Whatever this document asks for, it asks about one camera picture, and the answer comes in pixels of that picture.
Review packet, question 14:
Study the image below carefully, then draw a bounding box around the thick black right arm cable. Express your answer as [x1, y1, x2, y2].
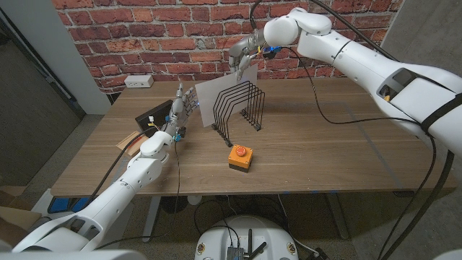
[249, 0, 455, 260]

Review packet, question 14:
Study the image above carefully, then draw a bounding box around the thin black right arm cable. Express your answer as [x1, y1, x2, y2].
[281, 45, 437, 260]

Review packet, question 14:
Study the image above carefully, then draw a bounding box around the brown cardboard piece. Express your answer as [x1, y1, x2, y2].
[115, 130, 145, 157]

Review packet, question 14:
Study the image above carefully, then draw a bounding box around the black power plug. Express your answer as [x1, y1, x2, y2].
[310, 247, 329, 260]

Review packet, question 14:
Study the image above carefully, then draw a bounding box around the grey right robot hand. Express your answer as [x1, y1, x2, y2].
[229, 30, 268, 81]

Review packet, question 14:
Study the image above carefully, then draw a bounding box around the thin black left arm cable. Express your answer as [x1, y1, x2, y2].
[94, 139, 181, 251]

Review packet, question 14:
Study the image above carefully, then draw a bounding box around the orange emergency stop button box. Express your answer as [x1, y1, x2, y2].
[227, 144, 254, 173]

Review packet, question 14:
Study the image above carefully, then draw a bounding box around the white table leg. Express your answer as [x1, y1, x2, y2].
[141, 196, 162, 243]

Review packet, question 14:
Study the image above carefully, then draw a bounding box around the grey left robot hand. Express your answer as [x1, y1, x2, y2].
[161, 82, 200, 137]

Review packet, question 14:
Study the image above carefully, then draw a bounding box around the black wire file holder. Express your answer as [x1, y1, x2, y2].
[212, 80, 266, 148]

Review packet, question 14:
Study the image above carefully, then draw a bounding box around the white power outlet strip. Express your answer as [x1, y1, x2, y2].
[123, 74, 154, 90]

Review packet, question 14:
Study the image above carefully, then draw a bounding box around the grey table leg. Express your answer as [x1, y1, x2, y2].
[326, 192, 350, 241]

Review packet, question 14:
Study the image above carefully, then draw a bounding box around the red brick print backdrop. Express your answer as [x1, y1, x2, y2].
[52, 0, 405, 95]

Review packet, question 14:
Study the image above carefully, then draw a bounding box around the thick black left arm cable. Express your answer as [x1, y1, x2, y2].
[84, 126, 160, 209]

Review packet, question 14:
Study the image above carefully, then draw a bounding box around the grey module with black antennas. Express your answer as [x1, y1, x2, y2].
[226, 228, 268, 260]

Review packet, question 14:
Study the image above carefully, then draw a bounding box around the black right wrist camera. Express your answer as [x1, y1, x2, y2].
[262, 45, 282, 59]

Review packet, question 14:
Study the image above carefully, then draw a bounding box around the white paper file sheet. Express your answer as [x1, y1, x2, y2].
[194, 64, 259, 128]

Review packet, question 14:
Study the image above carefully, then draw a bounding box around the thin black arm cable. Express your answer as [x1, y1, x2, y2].
[94, 139, 181, 251]
[281, 45, 437, 260]

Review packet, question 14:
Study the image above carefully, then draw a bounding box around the brown cardboard box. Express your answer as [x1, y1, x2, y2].
[0, 186, 43, 248]

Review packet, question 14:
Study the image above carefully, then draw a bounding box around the black rectangular box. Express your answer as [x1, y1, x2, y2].
[135, 99, 174, 133]

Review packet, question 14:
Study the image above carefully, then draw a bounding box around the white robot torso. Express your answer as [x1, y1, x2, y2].
[193, 215, 300, 260]

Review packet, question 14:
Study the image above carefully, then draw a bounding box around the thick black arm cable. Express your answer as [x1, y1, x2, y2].
[84, 126, 160, 209]
[249, 0, 455, 260]

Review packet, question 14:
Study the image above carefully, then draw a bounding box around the dark grey perforated panel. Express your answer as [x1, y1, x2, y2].
[0, 21, 86, 187]

